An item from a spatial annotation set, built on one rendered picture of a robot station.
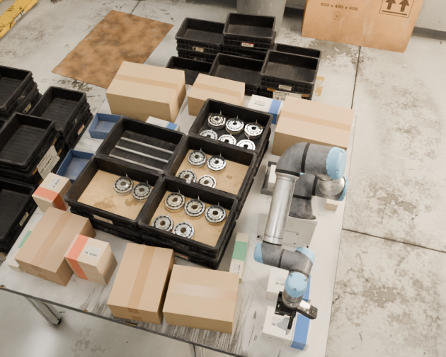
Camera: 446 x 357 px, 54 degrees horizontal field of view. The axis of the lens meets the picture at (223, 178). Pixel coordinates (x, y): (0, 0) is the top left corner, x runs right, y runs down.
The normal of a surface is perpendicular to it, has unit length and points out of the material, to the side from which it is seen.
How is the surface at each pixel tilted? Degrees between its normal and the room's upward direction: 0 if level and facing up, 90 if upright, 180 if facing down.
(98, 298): 0
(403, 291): 0
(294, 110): 0
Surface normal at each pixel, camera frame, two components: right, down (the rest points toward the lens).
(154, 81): 0.00, -0.59
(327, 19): -0.24, 0.57
